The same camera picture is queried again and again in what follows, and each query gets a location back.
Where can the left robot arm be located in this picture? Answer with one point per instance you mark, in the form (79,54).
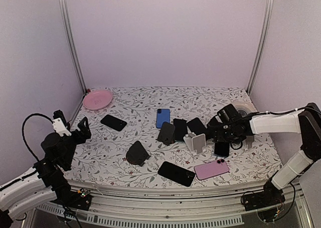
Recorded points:
(45,181)

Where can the black phone blue case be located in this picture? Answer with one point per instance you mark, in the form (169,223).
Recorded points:
(221,149)

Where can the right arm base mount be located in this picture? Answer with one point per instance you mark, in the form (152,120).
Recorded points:
(263,203)

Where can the right aluminium frame post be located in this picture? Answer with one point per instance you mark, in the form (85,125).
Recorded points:
(261,45)

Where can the black upright phone stand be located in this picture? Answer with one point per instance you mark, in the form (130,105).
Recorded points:
(166,134)

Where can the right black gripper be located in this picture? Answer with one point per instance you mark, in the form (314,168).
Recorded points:
(218,136)

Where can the aluminium frame post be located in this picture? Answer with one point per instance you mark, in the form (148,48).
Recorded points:
(71,44)
(261,45)

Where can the pink phone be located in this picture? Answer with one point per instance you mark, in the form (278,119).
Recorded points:
(211,169)

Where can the black phone front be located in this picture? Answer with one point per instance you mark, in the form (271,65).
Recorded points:
(176,174)

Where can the white folding phone stand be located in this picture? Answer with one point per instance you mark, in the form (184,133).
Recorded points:
(249,141)

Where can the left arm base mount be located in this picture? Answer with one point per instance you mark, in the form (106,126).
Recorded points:
(80,199)

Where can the white grey phone stand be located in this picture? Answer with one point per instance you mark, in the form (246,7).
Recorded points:
(195,143)

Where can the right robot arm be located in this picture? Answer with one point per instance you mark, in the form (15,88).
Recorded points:
(297,128)

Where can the pink plate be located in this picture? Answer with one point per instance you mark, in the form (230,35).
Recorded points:
(98,99)

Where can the black round base stand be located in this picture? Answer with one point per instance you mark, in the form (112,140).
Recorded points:
(137,154)

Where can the left aluminium frame post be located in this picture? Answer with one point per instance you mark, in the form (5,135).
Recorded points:
(71,44)

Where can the black phone teal edge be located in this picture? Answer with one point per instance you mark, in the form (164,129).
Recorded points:
(180,129)

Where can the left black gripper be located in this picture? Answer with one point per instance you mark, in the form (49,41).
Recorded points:
(86,131)

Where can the front aluminium rail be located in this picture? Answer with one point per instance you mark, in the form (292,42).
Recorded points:
(221,206)

